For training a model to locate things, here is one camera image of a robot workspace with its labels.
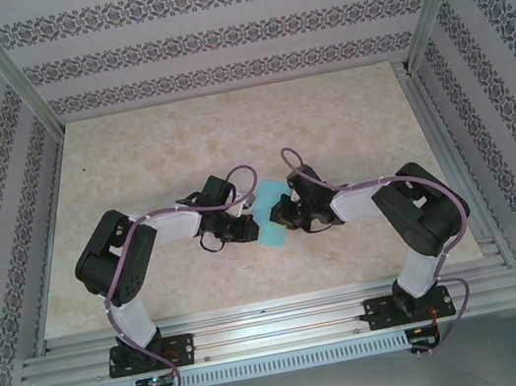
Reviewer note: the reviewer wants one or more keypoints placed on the small circuit board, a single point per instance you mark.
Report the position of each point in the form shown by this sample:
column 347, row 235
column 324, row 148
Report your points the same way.
column 154, row 383
column 421, row 338

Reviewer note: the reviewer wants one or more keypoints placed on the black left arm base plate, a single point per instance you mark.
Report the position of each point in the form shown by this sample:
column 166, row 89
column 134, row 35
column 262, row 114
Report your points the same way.
column 185, row 347

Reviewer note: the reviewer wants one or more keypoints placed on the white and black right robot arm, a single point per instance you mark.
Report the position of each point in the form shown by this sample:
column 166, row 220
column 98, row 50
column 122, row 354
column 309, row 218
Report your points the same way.
column 359, row 200

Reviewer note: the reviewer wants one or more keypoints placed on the aluminium side rail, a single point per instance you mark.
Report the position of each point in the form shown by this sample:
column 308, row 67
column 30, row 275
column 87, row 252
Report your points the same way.
column 454, row 158

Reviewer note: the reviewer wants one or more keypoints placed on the light blue paper sheet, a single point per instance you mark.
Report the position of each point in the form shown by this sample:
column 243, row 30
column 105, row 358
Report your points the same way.
column 269, row 201

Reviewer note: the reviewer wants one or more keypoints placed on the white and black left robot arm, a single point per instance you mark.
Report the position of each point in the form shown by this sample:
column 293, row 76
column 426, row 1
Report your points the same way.
column 174, row 225

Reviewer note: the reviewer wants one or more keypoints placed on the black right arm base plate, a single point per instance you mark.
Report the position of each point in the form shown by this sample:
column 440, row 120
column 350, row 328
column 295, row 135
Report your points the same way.
column 378, row 314

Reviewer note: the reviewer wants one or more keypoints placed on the long aluminium mounting rail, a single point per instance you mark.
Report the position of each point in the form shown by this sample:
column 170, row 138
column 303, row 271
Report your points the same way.
column 280, row 321

